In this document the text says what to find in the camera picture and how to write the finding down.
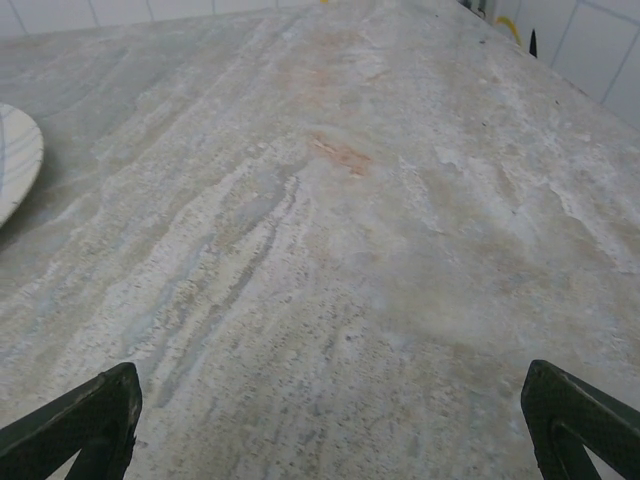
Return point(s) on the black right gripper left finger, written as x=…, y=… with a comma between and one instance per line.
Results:
x=100, y=410

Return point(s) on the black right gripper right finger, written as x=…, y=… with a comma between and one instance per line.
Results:
x=545, y=400

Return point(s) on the white checked round plate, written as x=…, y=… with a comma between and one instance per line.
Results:
x=17, y=160

